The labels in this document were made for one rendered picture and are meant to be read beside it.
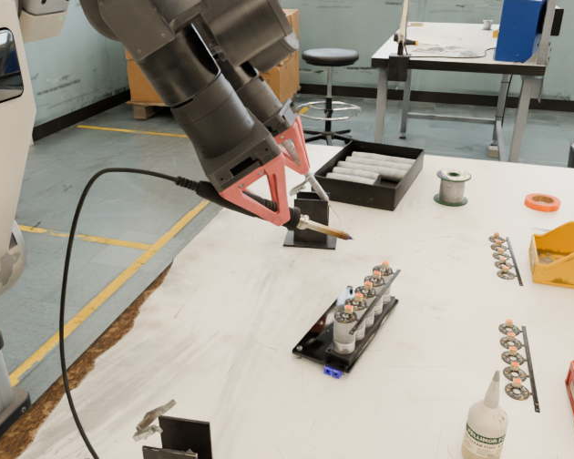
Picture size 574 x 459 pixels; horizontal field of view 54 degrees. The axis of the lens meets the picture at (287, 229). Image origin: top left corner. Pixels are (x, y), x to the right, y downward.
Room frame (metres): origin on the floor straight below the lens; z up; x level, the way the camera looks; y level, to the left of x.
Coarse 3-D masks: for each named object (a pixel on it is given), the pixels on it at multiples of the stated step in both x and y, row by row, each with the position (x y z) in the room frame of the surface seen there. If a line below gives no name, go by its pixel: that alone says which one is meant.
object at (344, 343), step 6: (336, 324) 0.50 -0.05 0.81; (342, 324) 0.50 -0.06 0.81; (348, 324) 0.49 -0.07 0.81; (336, 330) 0.50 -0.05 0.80; (342, 330) 0.50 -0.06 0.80; (348, 330) 0.49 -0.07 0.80; (336, 336) 0.50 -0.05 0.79; (342, 336) 0.50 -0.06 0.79; (348, 336) 0.50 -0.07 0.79; (354, 336) 0.50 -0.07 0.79; (336, 342) 0.50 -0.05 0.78; (342, 342) 0.50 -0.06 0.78; (348, 342) 0.49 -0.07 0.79; (354, 342) 0.50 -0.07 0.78; (336, 348) 0.50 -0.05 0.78; (342, 348) 0.49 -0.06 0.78; (348, 348) 0.49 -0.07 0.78
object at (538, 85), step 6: (534, 54) 2.35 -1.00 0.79; (528, 60) 2.36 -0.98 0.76; (534, 60) 2.35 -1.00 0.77; (546, 60) 2.33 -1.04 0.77; (546, 66) 2.33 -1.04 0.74; (534, 78) 2.36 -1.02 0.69; (540, 78) 2.36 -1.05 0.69; (534, 84) 2.36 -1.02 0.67; (540, 84) 2.35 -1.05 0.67; (534, 90) 2.36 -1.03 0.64; (540, 90) 2.34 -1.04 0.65; (534, 96) 2.36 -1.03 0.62; (540, 96) 2.32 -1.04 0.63
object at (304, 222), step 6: (306, 216) 0.52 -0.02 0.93; (300, 222) 0.51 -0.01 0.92; (306, 222) 0.51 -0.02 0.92; (312, 222) 0.52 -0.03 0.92; (300, 228) 0.52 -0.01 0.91; (312, 228) 0.52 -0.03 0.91; (318, 228) 0.52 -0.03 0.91; (324, 228) 0.52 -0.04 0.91; (330, 228) 0.53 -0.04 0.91; (330, 234) 0.52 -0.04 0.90; (336, 234) 0.52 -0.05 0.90; (342, 234) 0.53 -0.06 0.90; (348, 234) 0.53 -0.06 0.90
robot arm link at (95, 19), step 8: (80, 0) 0.42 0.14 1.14; (88, 0) 0.42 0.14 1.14; (96, 0) 0.43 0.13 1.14; (152, 0) 0.44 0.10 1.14; (160, 0) 0.44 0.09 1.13; (88, 8) 0.43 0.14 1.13; (96, 8) 0.43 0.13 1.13; (160, 8) 0.44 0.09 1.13; (88, 16) 0.43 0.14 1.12; (96, 16) 0.43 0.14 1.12; (96, 24) 0.43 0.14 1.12; (104, 24) 0.43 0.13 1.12; (104, 32) 0.43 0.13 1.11; (112, 32) 0.44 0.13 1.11
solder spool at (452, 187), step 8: (448, 168) 1.00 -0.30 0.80; (440, 176) 0.96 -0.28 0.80; (448, 176) 0.96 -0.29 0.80; (456, 176) 0.96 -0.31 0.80; (464, 176) 0.96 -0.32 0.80; (440, 184) 0.97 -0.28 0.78; (448, 184) 0.95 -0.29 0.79; (456, 184) 0.95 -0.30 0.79; (464, 184) 0.95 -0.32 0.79; (440, 192) 0.96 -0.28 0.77; (448, 192) 0.95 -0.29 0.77; (456, 192) 0.94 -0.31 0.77; (464, 192) 0.95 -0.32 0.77; (440, 200) 0.96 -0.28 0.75; (448, 200) 0.95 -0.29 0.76; (456, 200) 0.95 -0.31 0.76; (464, 200) 0.96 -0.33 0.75
